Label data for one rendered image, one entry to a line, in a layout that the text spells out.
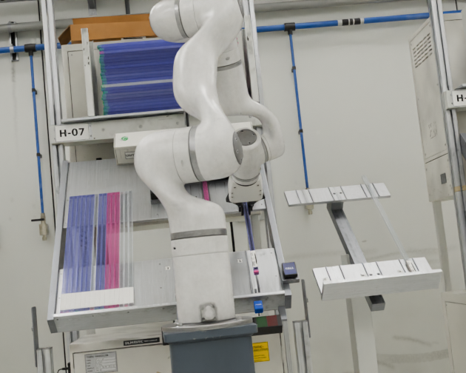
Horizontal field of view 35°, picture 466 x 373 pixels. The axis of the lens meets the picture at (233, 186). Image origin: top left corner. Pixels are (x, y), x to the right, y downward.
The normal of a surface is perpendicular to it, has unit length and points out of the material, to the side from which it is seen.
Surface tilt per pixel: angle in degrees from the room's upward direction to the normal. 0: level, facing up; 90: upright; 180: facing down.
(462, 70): 90
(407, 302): 90
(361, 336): 90
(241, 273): 48
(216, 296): 90
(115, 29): 76
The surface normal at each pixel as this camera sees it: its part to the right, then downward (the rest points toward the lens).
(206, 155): -0.22, 0.19
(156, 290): -0.03, -0.75
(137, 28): 0.08, -0.36
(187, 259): -0.46, -0.05
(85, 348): 0.05, -0.11
